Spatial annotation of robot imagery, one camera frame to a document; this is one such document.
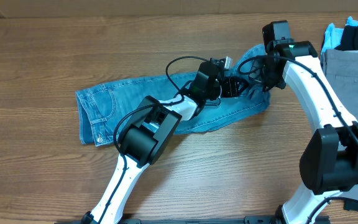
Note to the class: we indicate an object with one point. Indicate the blue denim jeans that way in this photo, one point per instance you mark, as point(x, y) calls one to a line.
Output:
point(101, 107)

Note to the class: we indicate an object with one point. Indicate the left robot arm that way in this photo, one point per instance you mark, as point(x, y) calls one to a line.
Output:
point(142, 135)

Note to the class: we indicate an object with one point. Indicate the light blue garment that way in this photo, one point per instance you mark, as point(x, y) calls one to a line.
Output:
point(333, 34)

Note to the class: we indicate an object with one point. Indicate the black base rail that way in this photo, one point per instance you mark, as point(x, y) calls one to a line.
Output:
point(264, 219)

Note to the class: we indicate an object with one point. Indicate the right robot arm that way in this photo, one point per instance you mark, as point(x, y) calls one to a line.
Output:
point(329, 164)

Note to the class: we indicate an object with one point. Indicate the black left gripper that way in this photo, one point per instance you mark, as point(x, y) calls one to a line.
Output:
point(232, 83)

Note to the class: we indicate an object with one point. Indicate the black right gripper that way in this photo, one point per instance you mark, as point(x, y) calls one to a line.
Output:
point(266, 78)

